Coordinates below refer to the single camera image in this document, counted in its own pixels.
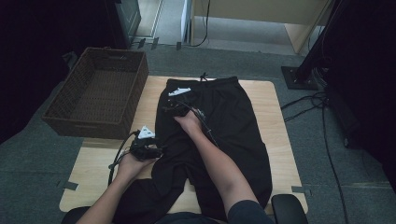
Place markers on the person's right hand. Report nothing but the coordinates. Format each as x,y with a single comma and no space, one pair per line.
188,123

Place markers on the black metal stand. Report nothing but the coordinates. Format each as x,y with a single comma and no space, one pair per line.
299,77

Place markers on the white panel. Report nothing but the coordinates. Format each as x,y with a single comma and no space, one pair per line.
186,21

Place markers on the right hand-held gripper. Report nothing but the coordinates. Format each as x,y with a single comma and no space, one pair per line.
177,107

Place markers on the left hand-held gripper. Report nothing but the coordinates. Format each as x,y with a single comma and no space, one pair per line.
144,147

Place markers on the person's left hand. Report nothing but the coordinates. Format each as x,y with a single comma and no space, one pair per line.
135,166

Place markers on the dark cabinet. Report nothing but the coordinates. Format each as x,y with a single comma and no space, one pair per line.
124,21

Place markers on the brown wicker basket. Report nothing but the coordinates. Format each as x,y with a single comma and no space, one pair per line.
99,93

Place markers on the dark curtain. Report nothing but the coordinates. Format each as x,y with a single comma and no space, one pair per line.
37,62
367,77

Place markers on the black chair armrest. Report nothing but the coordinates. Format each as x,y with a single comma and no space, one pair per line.
73,216
288,210

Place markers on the grey floor tape strip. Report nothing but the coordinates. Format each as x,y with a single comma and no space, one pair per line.
300,189
70,185

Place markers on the person's dark shirt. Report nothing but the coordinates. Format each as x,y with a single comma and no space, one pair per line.
249,213

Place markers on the black pants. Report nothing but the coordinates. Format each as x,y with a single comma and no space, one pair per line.
236,124

